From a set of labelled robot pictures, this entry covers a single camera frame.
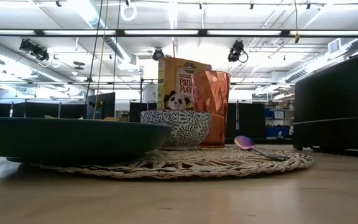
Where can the orange faceted plastic cup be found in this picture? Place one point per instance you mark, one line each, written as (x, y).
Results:
(211, 102)

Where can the yellow panda cereal box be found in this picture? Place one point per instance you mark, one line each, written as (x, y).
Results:
(169, 77)

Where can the iridescent metal spoon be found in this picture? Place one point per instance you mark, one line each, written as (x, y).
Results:
(244, 143)

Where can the dark green plate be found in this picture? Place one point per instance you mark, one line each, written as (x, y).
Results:
(73, 140)

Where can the black toaster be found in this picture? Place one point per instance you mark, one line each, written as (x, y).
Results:
(337, 102)

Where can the patterned ceramic bowl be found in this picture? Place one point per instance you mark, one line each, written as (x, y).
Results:
(185, 127)

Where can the black partition panel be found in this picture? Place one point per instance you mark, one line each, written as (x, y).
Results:
(250, 121)
(135, 110)
(42, 109)

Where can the black round hanging device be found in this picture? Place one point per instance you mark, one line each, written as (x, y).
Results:
(158, 53)

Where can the round woven placemat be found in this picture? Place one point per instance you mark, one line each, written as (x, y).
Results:
(213, 165)

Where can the black computer monitor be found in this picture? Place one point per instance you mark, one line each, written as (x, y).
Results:
(102, 104)

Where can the blue storage bin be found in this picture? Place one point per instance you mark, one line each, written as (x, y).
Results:
(275, 132)

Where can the black overhead light bar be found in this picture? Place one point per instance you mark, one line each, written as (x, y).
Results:
(120, 32)

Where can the black overhead camera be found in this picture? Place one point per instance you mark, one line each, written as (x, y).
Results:
(236, 49)

